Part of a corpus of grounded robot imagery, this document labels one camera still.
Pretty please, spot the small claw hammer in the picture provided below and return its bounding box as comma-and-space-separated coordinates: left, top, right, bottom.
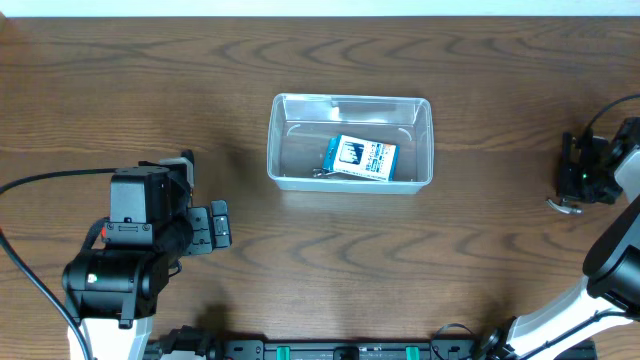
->
546, 198, 583, 215

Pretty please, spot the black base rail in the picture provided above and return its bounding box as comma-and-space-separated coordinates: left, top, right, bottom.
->
144, 324, 599, 360

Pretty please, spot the white and teal box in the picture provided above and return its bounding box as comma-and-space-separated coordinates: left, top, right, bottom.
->
321, 134, 400, 182

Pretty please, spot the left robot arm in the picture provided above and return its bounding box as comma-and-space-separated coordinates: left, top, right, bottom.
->
62, 150, 232, 359

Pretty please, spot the silver combination wrench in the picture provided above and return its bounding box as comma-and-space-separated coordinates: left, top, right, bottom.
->
312, 168, 340, 178

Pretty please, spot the clear plastic container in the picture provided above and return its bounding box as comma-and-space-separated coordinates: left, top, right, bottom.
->
266, 93, 434, 195

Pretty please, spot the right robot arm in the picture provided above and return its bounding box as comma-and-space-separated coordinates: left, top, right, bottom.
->
485, 117, 639, 359

